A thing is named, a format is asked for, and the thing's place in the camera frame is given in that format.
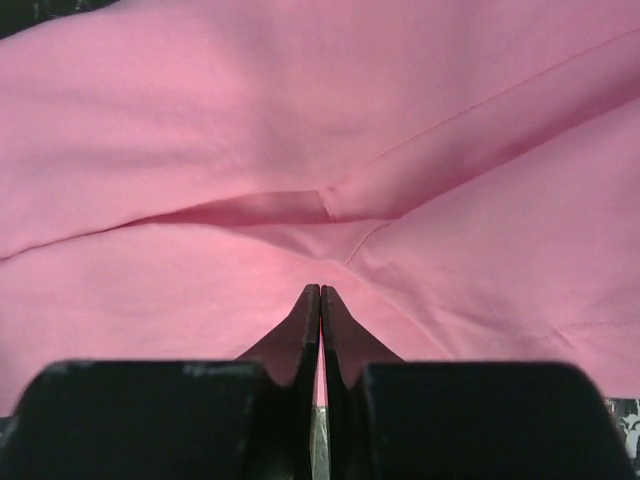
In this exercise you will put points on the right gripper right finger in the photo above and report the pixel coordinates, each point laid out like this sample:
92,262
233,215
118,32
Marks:
348,348

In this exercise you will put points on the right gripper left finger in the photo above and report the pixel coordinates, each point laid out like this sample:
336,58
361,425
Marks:
279,440

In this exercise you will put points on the pink t shirt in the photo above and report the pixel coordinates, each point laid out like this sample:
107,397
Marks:
465,173

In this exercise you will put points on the black marbled table mat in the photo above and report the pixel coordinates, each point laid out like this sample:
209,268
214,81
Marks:
152,418

